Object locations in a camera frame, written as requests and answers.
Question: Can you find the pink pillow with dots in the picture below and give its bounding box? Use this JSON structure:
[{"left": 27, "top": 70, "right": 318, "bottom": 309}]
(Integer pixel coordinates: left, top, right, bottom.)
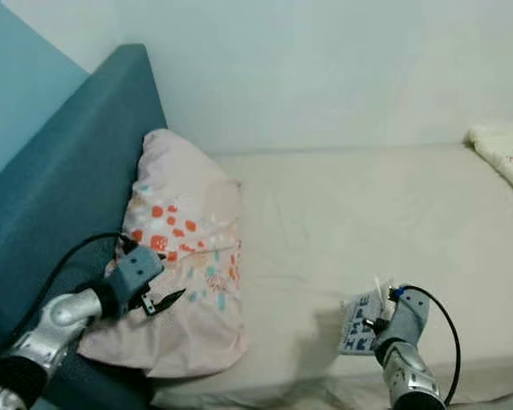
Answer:
[{"left": 76, "top": 128, "right": 250, "bottom": 379}]

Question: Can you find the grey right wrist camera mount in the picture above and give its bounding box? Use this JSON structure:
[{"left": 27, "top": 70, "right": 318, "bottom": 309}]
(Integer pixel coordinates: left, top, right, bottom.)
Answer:
[{"left": 380, "top": 290, "right": 431, "bottom": 348}]

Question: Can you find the mattress with cream sheet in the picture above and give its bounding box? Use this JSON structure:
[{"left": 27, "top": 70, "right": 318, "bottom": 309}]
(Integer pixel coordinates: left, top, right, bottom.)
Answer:
[{"left": 152, "top": 143, "right": 513, "bottom": 399}]

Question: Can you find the teal upholstered headboard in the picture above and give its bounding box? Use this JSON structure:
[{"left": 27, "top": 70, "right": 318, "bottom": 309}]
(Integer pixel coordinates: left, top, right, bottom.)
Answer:
[{"left": 0, "top": 44, "right": 170, "bottom": 410}]

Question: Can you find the white book with blue letters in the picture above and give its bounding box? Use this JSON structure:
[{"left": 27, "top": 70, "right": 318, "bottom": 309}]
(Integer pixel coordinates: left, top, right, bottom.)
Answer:
[{"left": 337, "top": 285, "right": 386, "bottom": 356}]

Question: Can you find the cream cartoon print quilt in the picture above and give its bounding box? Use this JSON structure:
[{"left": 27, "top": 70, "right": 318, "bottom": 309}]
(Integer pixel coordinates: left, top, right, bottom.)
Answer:
[{"left": 465, "top": 121, "right": 513, "bottom": 202}]

